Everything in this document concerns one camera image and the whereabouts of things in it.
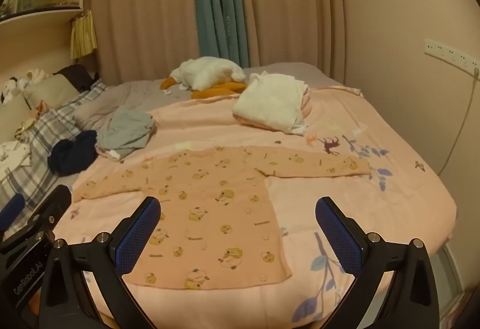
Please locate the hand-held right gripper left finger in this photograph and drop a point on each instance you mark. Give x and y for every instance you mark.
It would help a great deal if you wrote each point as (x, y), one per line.
(139, 235)

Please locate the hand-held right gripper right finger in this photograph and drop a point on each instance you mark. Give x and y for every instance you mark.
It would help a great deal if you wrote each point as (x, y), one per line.
(337, 235)

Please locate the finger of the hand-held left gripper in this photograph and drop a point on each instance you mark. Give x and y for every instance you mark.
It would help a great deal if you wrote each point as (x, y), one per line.
(11, 211)

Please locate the pink printed baby shirt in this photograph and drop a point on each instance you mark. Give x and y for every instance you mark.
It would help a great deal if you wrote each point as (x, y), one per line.
(210, 216)

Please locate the pink printed blanket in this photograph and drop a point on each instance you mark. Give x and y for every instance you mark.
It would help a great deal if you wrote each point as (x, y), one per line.
(375, 209)

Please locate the white printed cloth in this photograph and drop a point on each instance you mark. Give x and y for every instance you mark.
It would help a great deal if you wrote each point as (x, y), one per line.
(15, 154)

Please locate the dark navy garment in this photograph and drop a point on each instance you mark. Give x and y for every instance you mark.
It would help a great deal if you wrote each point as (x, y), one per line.
(71, 154)

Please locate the cream pillow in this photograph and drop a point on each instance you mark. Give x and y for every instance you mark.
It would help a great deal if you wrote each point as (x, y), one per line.
(11, 119)

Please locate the plaid quilt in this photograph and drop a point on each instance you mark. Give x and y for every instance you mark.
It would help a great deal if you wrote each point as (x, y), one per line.
(48, 126)

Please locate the grey garment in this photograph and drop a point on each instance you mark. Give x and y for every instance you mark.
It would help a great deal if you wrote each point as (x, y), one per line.
(123, 130)

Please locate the black and white plush toy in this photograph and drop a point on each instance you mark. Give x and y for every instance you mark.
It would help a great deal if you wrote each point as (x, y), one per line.
(9, 89)

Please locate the beige pillow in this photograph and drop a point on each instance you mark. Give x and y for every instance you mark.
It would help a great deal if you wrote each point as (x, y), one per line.
(48, 93)

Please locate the pink folded garment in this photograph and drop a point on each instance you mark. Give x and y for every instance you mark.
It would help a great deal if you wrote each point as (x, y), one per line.
(308, 107)

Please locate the pale plush toy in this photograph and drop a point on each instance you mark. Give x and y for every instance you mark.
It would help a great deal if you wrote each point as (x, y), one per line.
(34, 75)

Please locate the white pillow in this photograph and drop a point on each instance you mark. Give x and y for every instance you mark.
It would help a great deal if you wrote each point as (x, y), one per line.
(270, 100)

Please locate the dark pillow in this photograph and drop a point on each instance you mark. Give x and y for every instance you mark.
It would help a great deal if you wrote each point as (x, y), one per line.
(80, 76)

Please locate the white goose plush toy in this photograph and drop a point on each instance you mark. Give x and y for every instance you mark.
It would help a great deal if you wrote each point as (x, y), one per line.
(206, 74)

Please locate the yellow fringed cloth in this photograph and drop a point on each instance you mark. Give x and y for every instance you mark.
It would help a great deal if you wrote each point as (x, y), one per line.
(83, 34)

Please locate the white power strip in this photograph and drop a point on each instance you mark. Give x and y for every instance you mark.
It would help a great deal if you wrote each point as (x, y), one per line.
(450, 53)

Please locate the pink curtain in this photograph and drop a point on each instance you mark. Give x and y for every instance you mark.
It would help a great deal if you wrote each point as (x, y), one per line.
(288, 3)
(142, 6)

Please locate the blue curtain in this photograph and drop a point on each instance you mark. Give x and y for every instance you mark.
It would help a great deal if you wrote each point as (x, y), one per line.
(221, 6)

